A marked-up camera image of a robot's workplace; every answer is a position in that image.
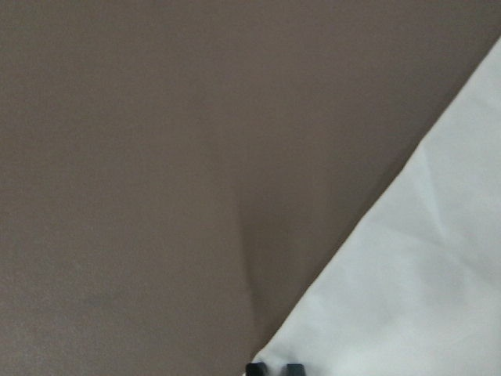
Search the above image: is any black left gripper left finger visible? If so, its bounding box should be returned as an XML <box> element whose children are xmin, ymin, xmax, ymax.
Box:
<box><xmin>245</xmin><ymin>362</ymin><xmax>267</xmax><ymax>376</ymax></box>

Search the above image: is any cream long-sleeve cat shirt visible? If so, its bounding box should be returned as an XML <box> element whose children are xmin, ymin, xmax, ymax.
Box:
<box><xmin>255</xmin><ymin>44</ymin><xmax>500</xmax><ymax>375</ymax></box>

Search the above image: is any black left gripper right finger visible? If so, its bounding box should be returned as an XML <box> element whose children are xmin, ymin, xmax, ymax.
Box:
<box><xmin>285</xmin><ymin>363</ymin><xmax>305</xmax><ymax>376</ymax></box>

